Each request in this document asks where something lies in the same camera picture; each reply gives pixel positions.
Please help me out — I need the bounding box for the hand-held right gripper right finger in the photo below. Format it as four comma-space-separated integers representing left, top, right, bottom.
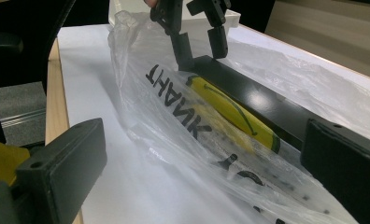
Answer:
299, 118, 370, 224

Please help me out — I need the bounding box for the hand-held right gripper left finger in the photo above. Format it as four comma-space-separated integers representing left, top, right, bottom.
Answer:
14, 117, 108, 224

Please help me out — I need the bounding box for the long black box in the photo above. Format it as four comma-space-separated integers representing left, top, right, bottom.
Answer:
177, 54, 314, 151

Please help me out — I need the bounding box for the yellow banana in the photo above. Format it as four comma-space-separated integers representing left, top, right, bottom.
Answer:
186, 75, 282, 155

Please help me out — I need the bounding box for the clear plastic bag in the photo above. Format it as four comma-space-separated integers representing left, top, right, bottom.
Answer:
107, 9, 370, 224

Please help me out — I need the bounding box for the beige wooden cabinet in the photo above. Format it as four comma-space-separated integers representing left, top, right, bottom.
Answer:
263, 0, 370, 81

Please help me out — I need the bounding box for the black curtain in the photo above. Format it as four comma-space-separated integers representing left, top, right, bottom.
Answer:
0, 0, 111, 147

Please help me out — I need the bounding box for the metal floor rail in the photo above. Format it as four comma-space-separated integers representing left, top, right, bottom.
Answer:
0, 108, 48, 130

